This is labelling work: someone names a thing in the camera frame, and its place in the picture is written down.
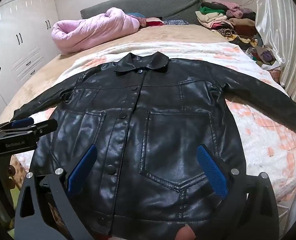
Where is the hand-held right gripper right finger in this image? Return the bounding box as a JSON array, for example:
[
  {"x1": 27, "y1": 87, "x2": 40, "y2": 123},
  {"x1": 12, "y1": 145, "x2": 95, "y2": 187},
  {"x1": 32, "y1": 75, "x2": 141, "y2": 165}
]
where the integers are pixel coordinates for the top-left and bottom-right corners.
[{"x1": 196, "y1": 144, "x2": 279, "y2": 240}]

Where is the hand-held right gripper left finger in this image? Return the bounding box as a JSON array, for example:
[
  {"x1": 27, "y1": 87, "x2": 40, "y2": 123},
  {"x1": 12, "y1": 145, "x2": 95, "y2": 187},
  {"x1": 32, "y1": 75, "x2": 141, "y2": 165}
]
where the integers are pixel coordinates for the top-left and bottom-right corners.
[{"x1": 14, "y1": 144, "x2": 98, "y2": 240}]

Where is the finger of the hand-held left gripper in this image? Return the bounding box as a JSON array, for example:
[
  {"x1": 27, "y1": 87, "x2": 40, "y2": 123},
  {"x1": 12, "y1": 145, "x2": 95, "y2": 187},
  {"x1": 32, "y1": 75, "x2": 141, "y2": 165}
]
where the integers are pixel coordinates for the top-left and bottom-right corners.
[
  {"x1": 26, "y1": 119, "x2": 58, "y2": 140},
  {"x1": 0, "y1": 117, "x2": 35, "y2": 132}
]

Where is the black leather jacket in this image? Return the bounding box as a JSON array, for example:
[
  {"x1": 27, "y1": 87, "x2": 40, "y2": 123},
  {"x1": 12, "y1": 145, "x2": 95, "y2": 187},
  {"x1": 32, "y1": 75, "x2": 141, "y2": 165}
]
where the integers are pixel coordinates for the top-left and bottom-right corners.
[{"x1": 10, "y1": 52, "x2": 296, "y2": 240}]

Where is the bag of clothes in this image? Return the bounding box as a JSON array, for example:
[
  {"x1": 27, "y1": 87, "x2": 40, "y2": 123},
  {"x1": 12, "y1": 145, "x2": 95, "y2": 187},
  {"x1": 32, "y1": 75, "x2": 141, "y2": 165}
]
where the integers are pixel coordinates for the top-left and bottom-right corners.
[{"x1": 246, "y1": 45, "x2": 280, "y2": 68}]

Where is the pile of folded clothes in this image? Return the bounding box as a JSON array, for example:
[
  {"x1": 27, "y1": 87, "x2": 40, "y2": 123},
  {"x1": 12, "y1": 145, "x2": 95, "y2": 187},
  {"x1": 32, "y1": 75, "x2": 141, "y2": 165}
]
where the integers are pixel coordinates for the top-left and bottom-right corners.
[{"x1": 195, "y1": 1, "x2": 263, "y2": 50}]

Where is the person's right hand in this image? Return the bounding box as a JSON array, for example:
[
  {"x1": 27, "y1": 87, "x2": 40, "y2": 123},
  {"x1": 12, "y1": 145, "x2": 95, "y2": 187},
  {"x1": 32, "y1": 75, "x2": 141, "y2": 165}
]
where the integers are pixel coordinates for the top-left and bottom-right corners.
[{"x1": 175, "y1": 224, "x2": 196, "y2": 240}]

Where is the bear printed blanket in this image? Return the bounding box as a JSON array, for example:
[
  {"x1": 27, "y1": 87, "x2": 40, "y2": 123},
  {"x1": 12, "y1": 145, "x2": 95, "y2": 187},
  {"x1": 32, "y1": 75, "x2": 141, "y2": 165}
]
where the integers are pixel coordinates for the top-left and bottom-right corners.
[{"x1": 16, "y1": 41, "x2": 296, "y2": 203}]

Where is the white wardrobe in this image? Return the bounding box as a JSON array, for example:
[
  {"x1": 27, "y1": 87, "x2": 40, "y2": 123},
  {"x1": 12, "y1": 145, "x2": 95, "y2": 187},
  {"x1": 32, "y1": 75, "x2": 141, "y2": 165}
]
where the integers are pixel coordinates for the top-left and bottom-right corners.
[{"x1": 0, "y1": 0, "x2": 61, "y2": 120}]

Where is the pink quilt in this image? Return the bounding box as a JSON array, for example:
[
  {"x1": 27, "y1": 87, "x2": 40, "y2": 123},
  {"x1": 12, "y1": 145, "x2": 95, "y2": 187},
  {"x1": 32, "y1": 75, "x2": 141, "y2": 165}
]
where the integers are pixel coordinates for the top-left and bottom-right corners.
[{"x1": 51, "y1": 7, "x2": 141, "y2": 55}]

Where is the floral box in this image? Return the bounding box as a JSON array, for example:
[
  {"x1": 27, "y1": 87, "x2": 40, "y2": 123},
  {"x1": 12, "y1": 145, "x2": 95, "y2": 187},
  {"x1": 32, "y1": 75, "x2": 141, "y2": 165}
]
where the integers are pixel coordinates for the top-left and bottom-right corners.
[{"x1": 270, "y1": 67, "x2": 282, "y2": 87}]

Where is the beige bed sheet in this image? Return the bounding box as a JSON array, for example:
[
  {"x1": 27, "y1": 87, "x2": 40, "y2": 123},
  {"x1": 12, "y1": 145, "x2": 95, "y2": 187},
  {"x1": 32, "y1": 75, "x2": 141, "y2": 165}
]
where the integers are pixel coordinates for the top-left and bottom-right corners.
[{"x1": 0, "y1": 24, "x2": 238, "y2": 125}]

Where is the teal cloth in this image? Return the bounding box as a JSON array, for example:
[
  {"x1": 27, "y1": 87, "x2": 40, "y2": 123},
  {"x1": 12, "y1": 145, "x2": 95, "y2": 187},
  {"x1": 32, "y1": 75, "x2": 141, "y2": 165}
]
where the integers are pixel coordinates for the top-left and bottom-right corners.
[{"x1": 125, "y1": 12, "x2": 147, "y2": 19}]

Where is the blue patterned cloth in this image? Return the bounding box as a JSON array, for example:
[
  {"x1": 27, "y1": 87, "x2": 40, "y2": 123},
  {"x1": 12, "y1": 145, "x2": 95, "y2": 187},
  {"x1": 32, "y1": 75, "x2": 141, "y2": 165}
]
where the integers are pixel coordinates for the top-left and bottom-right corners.
[{"x1": 163, "y1": 19, "x2": 190, "y2": 26}]

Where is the red folded cloth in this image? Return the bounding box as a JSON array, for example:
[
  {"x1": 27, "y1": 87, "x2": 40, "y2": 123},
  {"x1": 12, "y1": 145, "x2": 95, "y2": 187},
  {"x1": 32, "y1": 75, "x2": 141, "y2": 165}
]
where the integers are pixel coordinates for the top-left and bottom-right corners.
[{"x1": 140, "y1": 17, "x2": 165, "y2": 28}]

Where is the cream satin curtain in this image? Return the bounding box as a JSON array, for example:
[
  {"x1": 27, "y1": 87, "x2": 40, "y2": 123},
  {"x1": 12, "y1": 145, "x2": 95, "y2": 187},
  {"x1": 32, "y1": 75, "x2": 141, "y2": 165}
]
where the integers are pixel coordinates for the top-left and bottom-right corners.
[{"x1": 255, "y1": 0, "x2": 296, "y2": 105}]

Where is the grey quilted headboard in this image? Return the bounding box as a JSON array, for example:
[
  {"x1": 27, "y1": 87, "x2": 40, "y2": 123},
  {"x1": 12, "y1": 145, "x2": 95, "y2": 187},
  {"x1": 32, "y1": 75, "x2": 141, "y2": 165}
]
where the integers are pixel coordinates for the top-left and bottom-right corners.
[{"x1": 80, "y1": 0, "x2": 203, "y2": 25}]

